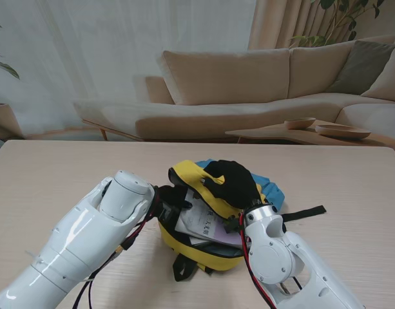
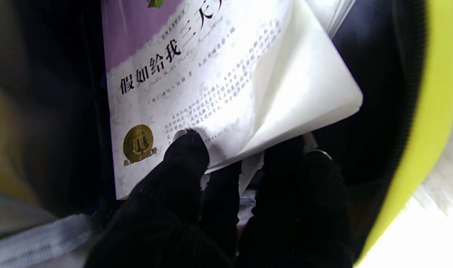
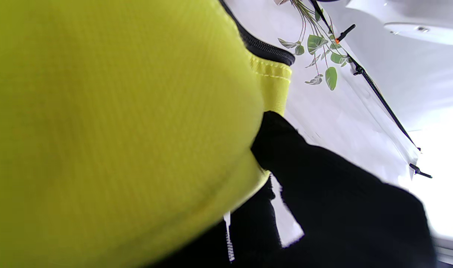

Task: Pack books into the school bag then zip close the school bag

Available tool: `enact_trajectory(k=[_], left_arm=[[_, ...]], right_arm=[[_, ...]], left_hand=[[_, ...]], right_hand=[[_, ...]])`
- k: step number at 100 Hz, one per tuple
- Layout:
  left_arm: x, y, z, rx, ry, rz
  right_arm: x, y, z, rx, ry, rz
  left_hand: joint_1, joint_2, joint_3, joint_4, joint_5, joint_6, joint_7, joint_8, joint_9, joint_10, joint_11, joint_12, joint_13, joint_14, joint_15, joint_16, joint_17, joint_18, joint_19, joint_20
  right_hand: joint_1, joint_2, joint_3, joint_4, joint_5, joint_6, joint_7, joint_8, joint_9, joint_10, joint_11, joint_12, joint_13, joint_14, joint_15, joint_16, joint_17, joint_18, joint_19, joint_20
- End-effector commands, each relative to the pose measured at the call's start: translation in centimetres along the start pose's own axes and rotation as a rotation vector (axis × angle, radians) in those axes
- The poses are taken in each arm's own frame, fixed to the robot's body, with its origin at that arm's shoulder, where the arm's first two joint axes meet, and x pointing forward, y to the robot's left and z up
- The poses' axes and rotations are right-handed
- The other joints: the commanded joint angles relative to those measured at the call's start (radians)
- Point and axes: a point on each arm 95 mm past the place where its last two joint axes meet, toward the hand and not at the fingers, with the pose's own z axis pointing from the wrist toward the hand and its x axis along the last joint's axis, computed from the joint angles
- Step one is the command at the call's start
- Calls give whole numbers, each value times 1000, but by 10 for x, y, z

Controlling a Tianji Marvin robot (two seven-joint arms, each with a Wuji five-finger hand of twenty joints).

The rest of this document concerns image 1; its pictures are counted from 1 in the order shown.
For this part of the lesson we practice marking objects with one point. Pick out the blue and yellow school backpack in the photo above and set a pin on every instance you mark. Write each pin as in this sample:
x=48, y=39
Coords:
x=200, y=257

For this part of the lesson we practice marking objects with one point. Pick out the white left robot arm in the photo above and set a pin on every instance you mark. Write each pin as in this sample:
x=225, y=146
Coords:
x=81, y=241

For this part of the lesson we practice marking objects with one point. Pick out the dark green leaf plant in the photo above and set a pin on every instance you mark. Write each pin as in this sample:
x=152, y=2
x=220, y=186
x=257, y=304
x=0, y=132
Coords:
x=7, y=66

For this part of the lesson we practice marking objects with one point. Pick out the grey cushion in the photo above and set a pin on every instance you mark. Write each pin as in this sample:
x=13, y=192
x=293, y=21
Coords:
x=358, y=67

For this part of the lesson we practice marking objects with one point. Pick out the white sheer curtain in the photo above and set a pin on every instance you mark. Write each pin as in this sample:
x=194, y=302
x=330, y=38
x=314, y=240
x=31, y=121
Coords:
x=87, y=48

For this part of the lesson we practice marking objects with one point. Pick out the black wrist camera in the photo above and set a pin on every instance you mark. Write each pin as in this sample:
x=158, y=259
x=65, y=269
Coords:
x=232, y=225
x=168, y=212

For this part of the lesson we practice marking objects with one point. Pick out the wooden coffee table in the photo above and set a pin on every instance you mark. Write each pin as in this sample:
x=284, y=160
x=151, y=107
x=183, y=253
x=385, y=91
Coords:
x=274, y=133

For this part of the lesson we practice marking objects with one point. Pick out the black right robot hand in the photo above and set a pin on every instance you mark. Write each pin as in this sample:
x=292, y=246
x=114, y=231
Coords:
x=236, y=186

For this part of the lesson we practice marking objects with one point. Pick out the small wooden bowl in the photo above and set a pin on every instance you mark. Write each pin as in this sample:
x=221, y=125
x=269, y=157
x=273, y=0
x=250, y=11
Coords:
x=299, y=123

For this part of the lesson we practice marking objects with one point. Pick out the beige sofa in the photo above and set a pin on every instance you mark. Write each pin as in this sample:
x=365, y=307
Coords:
x=223, y=96

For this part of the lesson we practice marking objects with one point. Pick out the beige curtain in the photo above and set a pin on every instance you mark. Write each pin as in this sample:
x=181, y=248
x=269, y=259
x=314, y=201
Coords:
x=274, y=22

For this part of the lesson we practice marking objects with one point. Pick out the beige cushion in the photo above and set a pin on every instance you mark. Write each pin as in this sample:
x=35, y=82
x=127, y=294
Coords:
x=389, y=80

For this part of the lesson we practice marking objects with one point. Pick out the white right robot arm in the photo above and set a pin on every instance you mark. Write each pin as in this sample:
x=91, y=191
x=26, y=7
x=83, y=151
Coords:
x=281, y=254

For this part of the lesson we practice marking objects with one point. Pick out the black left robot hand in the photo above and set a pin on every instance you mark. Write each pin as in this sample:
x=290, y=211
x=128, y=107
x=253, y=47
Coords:
x=174, y=196

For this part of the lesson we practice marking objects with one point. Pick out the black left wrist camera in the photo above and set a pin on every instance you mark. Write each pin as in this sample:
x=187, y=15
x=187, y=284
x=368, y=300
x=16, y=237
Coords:
x=168, y=212

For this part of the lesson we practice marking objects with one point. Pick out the tall green leafy plant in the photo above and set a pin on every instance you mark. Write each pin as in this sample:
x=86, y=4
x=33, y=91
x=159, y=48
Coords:
x=342, y=19

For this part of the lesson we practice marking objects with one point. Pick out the wide shallow wooden bowl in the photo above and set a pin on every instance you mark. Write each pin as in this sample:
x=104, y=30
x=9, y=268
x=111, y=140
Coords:
x=342, y=132

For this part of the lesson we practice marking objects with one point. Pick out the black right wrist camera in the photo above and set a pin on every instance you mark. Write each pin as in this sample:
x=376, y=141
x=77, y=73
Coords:
x=232, y=225

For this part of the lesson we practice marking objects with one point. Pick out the purple cover book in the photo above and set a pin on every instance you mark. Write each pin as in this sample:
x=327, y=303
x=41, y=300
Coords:
x=203, y=225

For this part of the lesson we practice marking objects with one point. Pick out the beige plant pot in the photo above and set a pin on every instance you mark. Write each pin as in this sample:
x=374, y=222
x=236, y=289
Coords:
x=4, y=120

